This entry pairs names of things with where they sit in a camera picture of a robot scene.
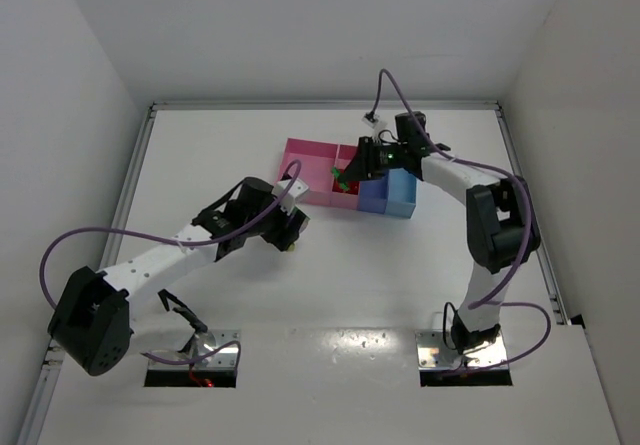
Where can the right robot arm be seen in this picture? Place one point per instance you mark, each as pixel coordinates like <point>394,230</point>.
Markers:
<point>501,232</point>

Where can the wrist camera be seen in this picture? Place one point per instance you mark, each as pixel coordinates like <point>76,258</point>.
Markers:
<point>375,123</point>
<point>298,190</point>

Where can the red lego brick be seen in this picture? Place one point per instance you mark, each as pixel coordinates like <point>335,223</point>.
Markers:
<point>351,188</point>

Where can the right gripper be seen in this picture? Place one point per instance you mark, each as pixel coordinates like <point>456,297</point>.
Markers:
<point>363,160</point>

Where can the metal base plate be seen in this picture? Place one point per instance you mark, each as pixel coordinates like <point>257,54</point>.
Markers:
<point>435,356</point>
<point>216,351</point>

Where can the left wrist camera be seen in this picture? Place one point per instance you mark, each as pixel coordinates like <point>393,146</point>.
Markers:
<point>298,190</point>

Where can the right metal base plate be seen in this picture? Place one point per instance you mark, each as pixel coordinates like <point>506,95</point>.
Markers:
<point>435,356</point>

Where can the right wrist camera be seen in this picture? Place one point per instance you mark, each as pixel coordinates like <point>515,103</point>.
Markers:
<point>375,123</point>

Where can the pink small container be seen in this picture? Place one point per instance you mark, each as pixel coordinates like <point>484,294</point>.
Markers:
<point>344,194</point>

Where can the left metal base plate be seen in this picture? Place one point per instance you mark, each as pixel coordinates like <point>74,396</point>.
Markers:
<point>216,351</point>

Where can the dark blue container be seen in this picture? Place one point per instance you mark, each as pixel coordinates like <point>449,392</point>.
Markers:
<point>373,196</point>

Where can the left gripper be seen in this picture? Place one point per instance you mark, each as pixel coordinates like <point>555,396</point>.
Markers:
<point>288,232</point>

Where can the light blue container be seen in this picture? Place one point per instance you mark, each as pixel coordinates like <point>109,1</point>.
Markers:
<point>401,194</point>

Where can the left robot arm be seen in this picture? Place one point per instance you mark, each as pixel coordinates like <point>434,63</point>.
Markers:
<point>128,307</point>

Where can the green lego brick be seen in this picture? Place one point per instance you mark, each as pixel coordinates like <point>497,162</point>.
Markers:
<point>337,175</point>

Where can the pink large container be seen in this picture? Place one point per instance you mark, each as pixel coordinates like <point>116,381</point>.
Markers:
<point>317,159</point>

